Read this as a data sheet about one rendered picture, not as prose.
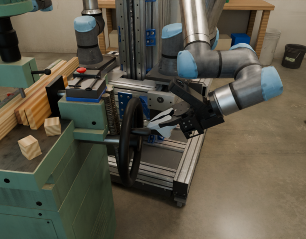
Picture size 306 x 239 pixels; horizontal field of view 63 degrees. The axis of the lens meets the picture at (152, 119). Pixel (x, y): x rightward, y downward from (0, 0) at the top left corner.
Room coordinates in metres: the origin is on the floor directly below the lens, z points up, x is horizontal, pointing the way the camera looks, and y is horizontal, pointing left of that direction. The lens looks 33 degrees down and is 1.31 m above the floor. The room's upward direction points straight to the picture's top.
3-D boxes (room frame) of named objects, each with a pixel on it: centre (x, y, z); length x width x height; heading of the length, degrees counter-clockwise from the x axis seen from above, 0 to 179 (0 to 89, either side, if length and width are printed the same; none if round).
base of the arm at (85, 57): (1.40, 0.37, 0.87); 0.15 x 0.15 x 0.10
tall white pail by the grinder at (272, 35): (3.62, -1.65, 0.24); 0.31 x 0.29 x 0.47; 86
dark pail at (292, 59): (3.48, -2.01, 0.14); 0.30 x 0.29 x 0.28; 176
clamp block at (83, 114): (0.70, 0.21, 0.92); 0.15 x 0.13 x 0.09; 173
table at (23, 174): (0.71, 0.29, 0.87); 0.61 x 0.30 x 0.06; 173
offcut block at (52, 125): (0.58, 0.28, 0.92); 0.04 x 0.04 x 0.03; 17
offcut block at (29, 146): (0.48, 0.30, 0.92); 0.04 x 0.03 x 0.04; 50
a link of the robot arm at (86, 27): (1.41, 0.36, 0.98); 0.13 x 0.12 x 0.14; 175
